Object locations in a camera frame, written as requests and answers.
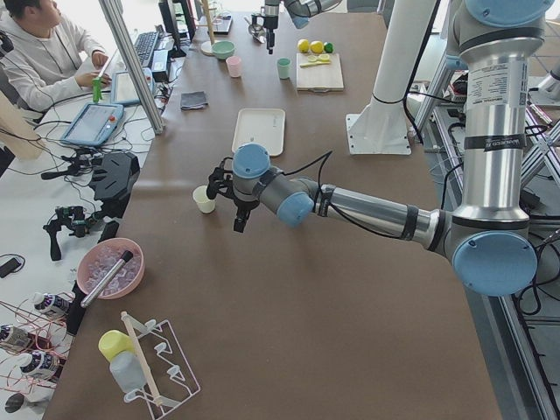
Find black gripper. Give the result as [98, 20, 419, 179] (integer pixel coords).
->
[262, 15, 279, 54]
[233, 193, 260, 232]

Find green cup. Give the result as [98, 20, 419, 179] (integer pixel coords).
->
[276, 58, 291, 80]

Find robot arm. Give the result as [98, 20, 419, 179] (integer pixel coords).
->
[225, 1, 555, 297]
[260, 0, 340, 54]

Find beige rabbit tray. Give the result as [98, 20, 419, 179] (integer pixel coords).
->
[232, 108, 285, 157]

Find metal scoop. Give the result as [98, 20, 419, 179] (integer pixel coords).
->
[244, 17, 266, 44]

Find yellow lemon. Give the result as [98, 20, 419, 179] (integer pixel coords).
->
[297, 38, 310, 53]
[309, 40, 324, 54]

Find cream cup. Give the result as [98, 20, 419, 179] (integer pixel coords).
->
[192, 185, 215, 214]

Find pink cup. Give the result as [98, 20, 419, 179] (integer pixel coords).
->
[226, 56, 242, 78]

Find green bowl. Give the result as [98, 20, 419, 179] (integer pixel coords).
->
[212, 40, 235, 60]

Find yellow plastic knife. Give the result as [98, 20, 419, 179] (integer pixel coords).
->
[299, 60, 332, 68]

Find wooden cutting board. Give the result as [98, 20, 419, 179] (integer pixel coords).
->
[296, 52, 344, 92]

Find wooden cup tree stand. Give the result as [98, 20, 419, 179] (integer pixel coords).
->
[199, 0, 216, 56]

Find black monitor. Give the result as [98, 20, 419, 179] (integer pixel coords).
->
[158, 0, 186, 58]

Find grey folded cloth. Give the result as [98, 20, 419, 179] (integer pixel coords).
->
[180, 91, 207, 110]

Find metal muddler in bowl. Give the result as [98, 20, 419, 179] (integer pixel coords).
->
[80, 249, 133, 308]

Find black keyboard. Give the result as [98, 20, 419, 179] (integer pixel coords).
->
[134, 31, 159, 67]

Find pink bowl with ice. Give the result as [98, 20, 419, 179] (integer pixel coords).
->
[76, 237, 146, 301]

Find blue teach pendant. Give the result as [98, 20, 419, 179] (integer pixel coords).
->
[60, 103, 124, 147]
[110, 68, 156, 106]

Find yellow cup on rack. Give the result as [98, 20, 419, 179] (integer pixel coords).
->
[98, 330, 136, 362]

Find grey cup on rack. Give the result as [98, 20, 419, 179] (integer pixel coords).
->
[109, 351, 146, 393]

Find seated person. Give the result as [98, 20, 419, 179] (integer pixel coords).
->
[1, 1, 109, 112]

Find white pedestal column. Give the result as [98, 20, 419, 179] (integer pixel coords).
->
[346, 0, 439, 155]

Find aluminium frame post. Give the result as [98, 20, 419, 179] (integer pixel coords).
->
[98, 0, 165, 135]

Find white wire rack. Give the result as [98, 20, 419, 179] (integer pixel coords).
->
[121, 311, 201, 419]

